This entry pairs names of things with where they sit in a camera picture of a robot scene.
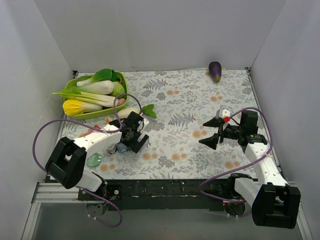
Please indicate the white cap pill bottle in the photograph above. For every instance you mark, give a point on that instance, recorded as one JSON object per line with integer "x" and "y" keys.
{"x": 111, "y": 149}

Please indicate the white radish with leaves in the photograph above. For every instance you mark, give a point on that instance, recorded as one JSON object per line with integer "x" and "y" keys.
{"x": 147, "y": 110}

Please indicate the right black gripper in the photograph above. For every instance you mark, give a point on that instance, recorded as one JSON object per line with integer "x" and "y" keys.
{"x": 221, "y": 133}

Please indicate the floral table mat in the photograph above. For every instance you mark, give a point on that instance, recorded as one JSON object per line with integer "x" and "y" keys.
{"x": 183, "y": 101}

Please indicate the blue rectangular pill box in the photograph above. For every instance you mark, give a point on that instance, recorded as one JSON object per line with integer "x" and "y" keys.
{"x": 121, "y": 148}

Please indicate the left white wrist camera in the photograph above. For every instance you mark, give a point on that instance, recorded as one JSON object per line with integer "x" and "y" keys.
{"x": 143, "y": 124}

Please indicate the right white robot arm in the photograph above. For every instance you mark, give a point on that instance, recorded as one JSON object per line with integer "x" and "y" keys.
{"x": 273, "y": 201}

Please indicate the purple eggplant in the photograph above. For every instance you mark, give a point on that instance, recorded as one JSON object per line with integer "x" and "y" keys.
{"x": 215, "y": 70}

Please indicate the green plastic basket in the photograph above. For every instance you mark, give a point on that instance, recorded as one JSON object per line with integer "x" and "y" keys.
{"x": 105, "y": 111}

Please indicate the pink rectangular pill box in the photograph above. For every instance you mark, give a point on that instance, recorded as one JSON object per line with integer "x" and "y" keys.
{"x": 96, "y": 126}

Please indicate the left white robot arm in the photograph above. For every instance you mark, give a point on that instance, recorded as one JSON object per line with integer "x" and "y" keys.
{"x": 67, "y": 162}

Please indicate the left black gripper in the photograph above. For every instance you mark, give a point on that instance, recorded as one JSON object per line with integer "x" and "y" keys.
{"x": 139, "y": 141}

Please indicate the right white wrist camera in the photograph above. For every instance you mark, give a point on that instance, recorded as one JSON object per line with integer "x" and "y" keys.
{"x": 222, "y": 116}

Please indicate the pink radish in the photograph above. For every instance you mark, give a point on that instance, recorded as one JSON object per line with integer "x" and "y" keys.
{"x": 121, "y": 101}

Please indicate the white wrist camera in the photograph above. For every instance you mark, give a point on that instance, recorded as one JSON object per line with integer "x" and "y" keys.
{"x": 222, "y": 116}
{"x": 143, "y": 124}

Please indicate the green round pill case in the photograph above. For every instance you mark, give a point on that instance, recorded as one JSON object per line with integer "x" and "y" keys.
{"x": 94, "y": 160}

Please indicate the light green cabbage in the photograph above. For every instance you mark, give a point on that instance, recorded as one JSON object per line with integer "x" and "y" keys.
{"x": 118, "y": 89}

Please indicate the green bok choy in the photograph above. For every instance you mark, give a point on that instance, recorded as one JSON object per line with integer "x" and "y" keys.
{"x": 105, "y": 74}

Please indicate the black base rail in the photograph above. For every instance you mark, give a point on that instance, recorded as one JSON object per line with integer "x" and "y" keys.
{"x": 175, "y": 194}

